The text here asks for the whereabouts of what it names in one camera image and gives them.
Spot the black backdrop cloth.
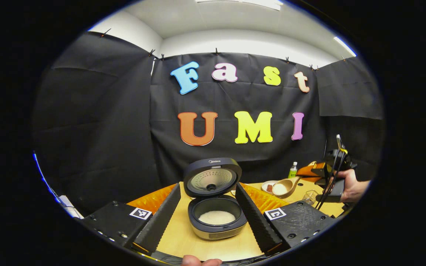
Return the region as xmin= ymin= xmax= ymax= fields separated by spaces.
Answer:
xmin=32 ymin=31 xmax=385 ymax=218

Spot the metal wire chopstick holder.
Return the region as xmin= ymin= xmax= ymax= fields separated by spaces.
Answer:
xmin=302 ymin=190 xmax=319 ymax=206

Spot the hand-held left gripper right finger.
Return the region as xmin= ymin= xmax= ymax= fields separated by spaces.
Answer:
xmin=235 ymin=182 xmax=337 ymax=256

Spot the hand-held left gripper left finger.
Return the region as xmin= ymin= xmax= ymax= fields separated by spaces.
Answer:
xmin=76 ymin=183 xmax=181 ymax=255

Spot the large ceiling light panel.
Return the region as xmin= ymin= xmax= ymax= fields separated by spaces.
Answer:
xmin=195 ymin=0 xmax=284 ymax=11

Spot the wooden spoon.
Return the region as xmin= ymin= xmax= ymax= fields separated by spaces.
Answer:
xmin=271 ymin=177 xmax=302 ymax=199

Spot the dark grey rice cooker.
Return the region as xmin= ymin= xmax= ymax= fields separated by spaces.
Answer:
xmin=183 ymin=158 xmax=248 ymax=241

